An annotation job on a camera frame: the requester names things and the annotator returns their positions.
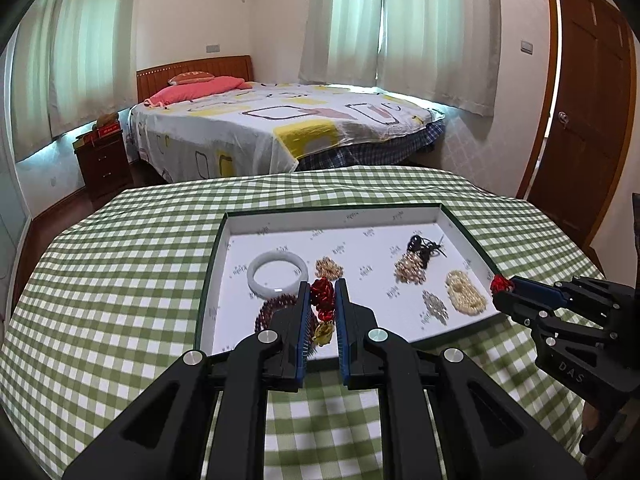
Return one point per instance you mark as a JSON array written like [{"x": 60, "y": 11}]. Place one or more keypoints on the right hand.
[{"x": 592, "y": 430}]

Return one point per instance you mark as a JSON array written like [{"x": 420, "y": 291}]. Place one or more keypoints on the right white curtain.
[{"x": 444, "y": 51}]

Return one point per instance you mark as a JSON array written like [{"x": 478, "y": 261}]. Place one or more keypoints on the pink pillow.
[{"x": 197, "y": 90}]

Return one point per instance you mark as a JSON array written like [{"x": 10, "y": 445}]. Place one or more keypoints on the green white jewelry box tray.
[{"x": 366, "y": 241}]

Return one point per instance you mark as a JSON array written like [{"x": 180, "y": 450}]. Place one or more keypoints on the brown wooden door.
[{"x": 572, "y": 173}]

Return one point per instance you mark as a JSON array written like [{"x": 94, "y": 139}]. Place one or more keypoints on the white jade bangle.
[{"x": 276, "y": 273}]

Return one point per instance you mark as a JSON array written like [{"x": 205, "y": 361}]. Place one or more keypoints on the red knot gold charm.
[{"x": 322, "y": 298}]

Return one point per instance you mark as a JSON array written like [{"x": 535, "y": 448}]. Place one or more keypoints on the pearl rhinestone brooch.
[{"x": 409, "y": 269}]

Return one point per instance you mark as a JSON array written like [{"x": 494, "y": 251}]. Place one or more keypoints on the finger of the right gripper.
[
  {"x": 522, "y": 309},
  {"x": 548, "y": 297}
]

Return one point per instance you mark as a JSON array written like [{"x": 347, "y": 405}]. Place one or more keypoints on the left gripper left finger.
[{"x": 293, "y": 325}]

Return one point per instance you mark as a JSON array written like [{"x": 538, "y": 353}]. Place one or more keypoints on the small pink gold brooch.
[{"x": 329, "y": 269}]

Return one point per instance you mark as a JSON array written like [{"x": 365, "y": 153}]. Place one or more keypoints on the silver rhinestone brooch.
[{"x": 434, "y": 308}]

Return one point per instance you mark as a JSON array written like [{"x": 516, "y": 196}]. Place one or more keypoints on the dark wooden nightstand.
[{"x": 103, "y": 163}]

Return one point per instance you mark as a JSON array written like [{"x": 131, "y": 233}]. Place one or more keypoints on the left white curtain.
[{"x": 73, "y": 62}]

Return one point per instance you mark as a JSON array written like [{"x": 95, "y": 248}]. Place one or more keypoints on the white curtain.
[
  {"x": 73, "y": 62},
  {"x": 444, "y": 51}
]

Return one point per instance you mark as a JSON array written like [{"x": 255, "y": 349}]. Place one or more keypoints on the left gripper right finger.
[{"x": 359, "y": 367}]

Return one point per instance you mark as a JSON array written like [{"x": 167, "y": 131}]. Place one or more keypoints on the red cord gold lock pendant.
[{"x": 500, "y": 284}]

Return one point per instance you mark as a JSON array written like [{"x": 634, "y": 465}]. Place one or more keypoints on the orange patterned pillow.
[{"x": 192, "y": 77}]

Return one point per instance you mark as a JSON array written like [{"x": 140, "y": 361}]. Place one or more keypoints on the red items on nightstand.
[{"x": 105, "y": 125}]

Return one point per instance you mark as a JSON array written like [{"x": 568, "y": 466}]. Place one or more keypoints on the silver door handle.
[{"x": 563, "y": 119}]

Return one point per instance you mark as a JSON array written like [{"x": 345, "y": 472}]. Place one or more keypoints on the wooden headboard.
[{"x": 153, "y": 79}]

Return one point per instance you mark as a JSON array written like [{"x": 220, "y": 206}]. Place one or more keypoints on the bed with patterned sheet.
[{"x": 280, "y": 128}]

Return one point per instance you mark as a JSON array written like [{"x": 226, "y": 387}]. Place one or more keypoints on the wall light switch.
[{"x": 527, "y": 47}]

